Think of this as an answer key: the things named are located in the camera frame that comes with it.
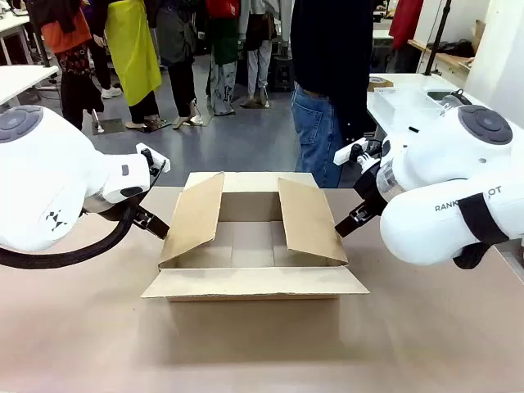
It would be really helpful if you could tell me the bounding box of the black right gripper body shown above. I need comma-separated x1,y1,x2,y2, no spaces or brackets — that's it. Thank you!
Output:
352,160,392,215

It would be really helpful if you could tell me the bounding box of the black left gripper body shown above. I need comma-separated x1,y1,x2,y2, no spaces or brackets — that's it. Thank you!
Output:
80,192,142,224

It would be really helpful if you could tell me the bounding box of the brown cardboard box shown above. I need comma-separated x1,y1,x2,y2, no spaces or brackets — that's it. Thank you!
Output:
140,170,372,305

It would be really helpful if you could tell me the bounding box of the white table with clear tray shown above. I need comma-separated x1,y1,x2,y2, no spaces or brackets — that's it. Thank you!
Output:
366,72,499,142

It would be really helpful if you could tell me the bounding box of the clear plastic tray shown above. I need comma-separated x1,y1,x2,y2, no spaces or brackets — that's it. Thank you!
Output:
371,88,445,124

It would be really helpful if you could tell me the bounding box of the brown tape roll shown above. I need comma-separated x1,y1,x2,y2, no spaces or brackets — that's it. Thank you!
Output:
367,77,395,93

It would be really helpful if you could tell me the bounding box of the person in dark top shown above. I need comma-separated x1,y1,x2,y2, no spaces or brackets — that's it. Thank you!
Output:
289,0,377,189

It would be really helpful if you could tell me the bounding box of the black crate stool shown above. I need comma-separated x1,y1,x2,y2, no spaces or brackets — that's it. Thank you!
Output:
270,56,296,93

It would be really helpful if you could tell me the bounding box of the wooden workbench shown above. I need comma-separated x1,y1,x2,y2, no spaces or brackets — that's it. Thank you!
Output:
407,38,476,77

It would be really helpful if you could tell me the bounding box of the white side table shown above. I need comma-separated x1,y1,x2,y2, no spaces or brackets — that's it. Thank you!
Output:
0,64,61,108

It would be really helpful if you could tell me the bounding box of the black tripod pole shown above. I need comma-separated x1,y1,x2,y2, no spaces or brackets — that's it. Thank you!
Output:
422,0,452,77

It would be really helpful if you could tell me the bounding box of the black bag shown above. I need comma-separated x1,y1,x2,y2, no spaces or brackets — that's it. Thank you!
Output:
438,38,477,59

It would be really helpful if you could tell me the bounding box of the red hanging garment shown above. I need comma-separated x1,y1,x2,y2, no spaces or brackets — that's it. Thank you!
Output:
387,0,426,51

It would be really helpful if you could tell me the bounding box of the mannequin with light grey trousers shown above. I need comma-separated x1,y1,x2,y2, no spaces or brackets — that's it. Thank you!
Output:
238,0,280,110

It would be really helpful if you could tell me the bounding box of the mannequin with dark grey outfit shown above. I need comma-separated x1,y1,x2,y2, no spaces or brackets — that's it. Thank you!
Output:
156,0,204,129

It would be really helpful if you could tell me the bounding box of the mannequin with patterned trousers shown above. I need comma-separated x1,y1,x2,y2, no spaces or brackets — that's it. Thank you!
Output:
204,0,242,116

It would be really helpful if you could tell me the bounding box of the black left arm cable sleeve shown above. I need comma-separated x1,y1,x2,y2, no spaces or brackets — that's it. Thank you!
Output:
0,203,141,270

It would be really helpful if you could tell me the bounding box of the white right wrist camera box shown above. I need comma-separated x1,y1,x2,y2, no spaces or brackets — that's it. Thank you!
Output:
333,138,368,167

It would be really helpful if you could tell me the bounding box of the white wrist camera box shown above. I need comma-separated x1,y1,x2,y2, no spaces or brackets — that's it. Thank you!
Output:
333,138,368,167
135,142,171,174

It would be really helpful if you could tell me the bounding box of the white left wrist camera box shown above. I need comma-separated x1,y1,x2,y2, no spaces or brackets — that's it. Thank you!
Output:
135,142,171,174

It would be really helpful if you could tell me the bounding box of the black strap on right arm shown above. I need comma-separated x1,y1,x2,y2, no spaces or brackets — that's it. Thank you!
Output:
457,192,511,247

